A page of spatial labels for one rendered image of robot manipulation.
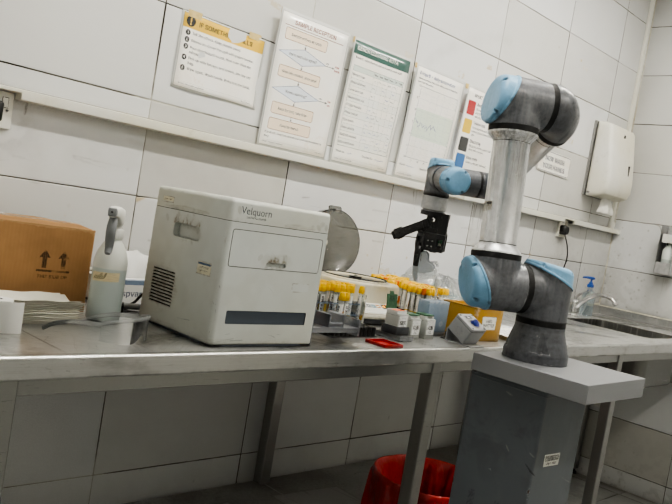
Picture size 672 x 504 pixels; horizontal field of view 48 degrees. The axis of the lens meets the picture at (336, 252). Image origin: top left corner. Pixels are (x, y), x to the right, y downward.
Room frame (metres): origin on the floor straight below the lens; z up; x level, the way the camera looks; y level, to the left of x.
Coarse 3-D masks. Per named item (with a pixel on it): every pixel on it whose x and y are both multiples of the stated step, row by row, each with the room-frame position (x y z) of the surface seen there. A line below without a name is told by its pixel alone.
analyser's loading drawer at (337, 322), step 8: (320, 312) 1.77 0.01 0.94; (328, 312) 1.81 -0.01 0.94; (336, 312) 1.80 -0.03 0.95; (320, 320) 1.76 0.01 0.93; (328, 320) 1.74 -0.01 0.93; (336, 320) 1.79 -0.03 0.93; (344, 320) 1.84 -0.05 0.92; (352, 320) 1.83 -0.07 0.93; (360, 320) 1.81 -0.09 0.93; (320, 328) 1.72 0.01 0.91; (328, 328) 1.74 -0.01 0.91; (336, 328) 1.75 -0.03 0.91; (344, 328) 1.77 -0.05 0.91; (352, 328) 1.79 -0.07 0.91
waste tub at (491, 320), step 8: (456, 304) 2.26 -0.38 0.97; (464, 304) 2.24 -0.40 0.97; (448, 312) 2.28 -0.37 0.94; (456, 312) 2.26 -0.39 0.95; (464, 312) 2.23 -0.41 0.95; (472, 312) 2.21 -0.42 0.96; (480, 312) 2.21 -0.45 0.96; (488, 312) 2.24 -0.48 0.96; (496, 312) 2.26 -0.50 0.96; (448, 320) 2.27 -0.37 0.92; (480, 320) 2.22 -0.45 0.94; (488, 320) 2.24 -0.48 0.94; (496, 320) 2.27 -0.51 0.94; (488, 328) 2.25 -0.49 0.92; (496, 328) 2.27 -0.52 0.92; (488, 336) 2.25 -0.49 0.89; (496, 336) 2.28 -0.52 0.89
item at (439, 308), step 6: (420, 300) 2.17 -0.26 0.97; (426, 300) 2.16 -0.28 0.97; (432, 300) 2.19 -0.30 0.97; (438, 300) 2.22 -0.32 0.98; (420, 306) 2.17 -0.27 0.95; (426, 306) 2.16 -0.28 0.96; (432, 306) 2.16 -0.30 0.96; (438, 306) 2.18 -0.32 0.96; (444, 306) 2.21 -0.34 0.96; (426, 312) 2.16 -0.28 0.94; (432, 312) 2.17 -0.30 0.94; (438, 312) 2.19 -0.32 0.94; (444, 312) 2.21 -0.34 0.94; (438, 318) 2.19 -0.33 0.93; (444, 318) 2.22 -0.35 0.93; (438, 324) 2.20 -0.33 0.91; (444, 324) 2.22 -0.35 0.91; (438, 330) 2.20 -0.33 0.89; (444, 330) 2.22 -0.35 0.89
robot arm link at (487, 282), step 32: (512, 96) 1.71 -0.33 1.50; (544, 96) 1.73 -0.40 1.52; (512, 128) 1.71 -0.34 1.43; (544, 128) 1.76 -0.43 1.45; (512, 160) 1.72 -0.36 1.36; (512, 192) 1.72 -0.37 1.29; (512, 224) 1.72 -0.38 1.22; (480, 256) 1.71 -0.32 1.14; (512, 256) 1.70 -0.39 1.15; (480, 288) 1.68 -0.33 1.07; (512, 288) 1.70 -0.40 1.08
